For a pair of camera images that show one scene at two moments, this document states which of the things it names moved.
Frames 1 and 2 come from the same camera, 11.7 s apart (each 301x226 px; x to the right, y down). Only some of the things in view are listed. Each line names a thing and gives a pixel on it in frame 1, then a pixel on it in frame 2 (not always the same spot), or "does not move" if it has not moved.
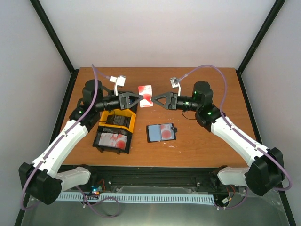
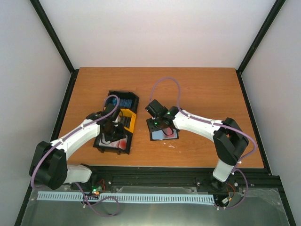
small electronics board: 96,190 does not move
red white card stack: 113,140 does not move
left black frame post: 44,19 does not move
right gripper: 170,103 → 163,128
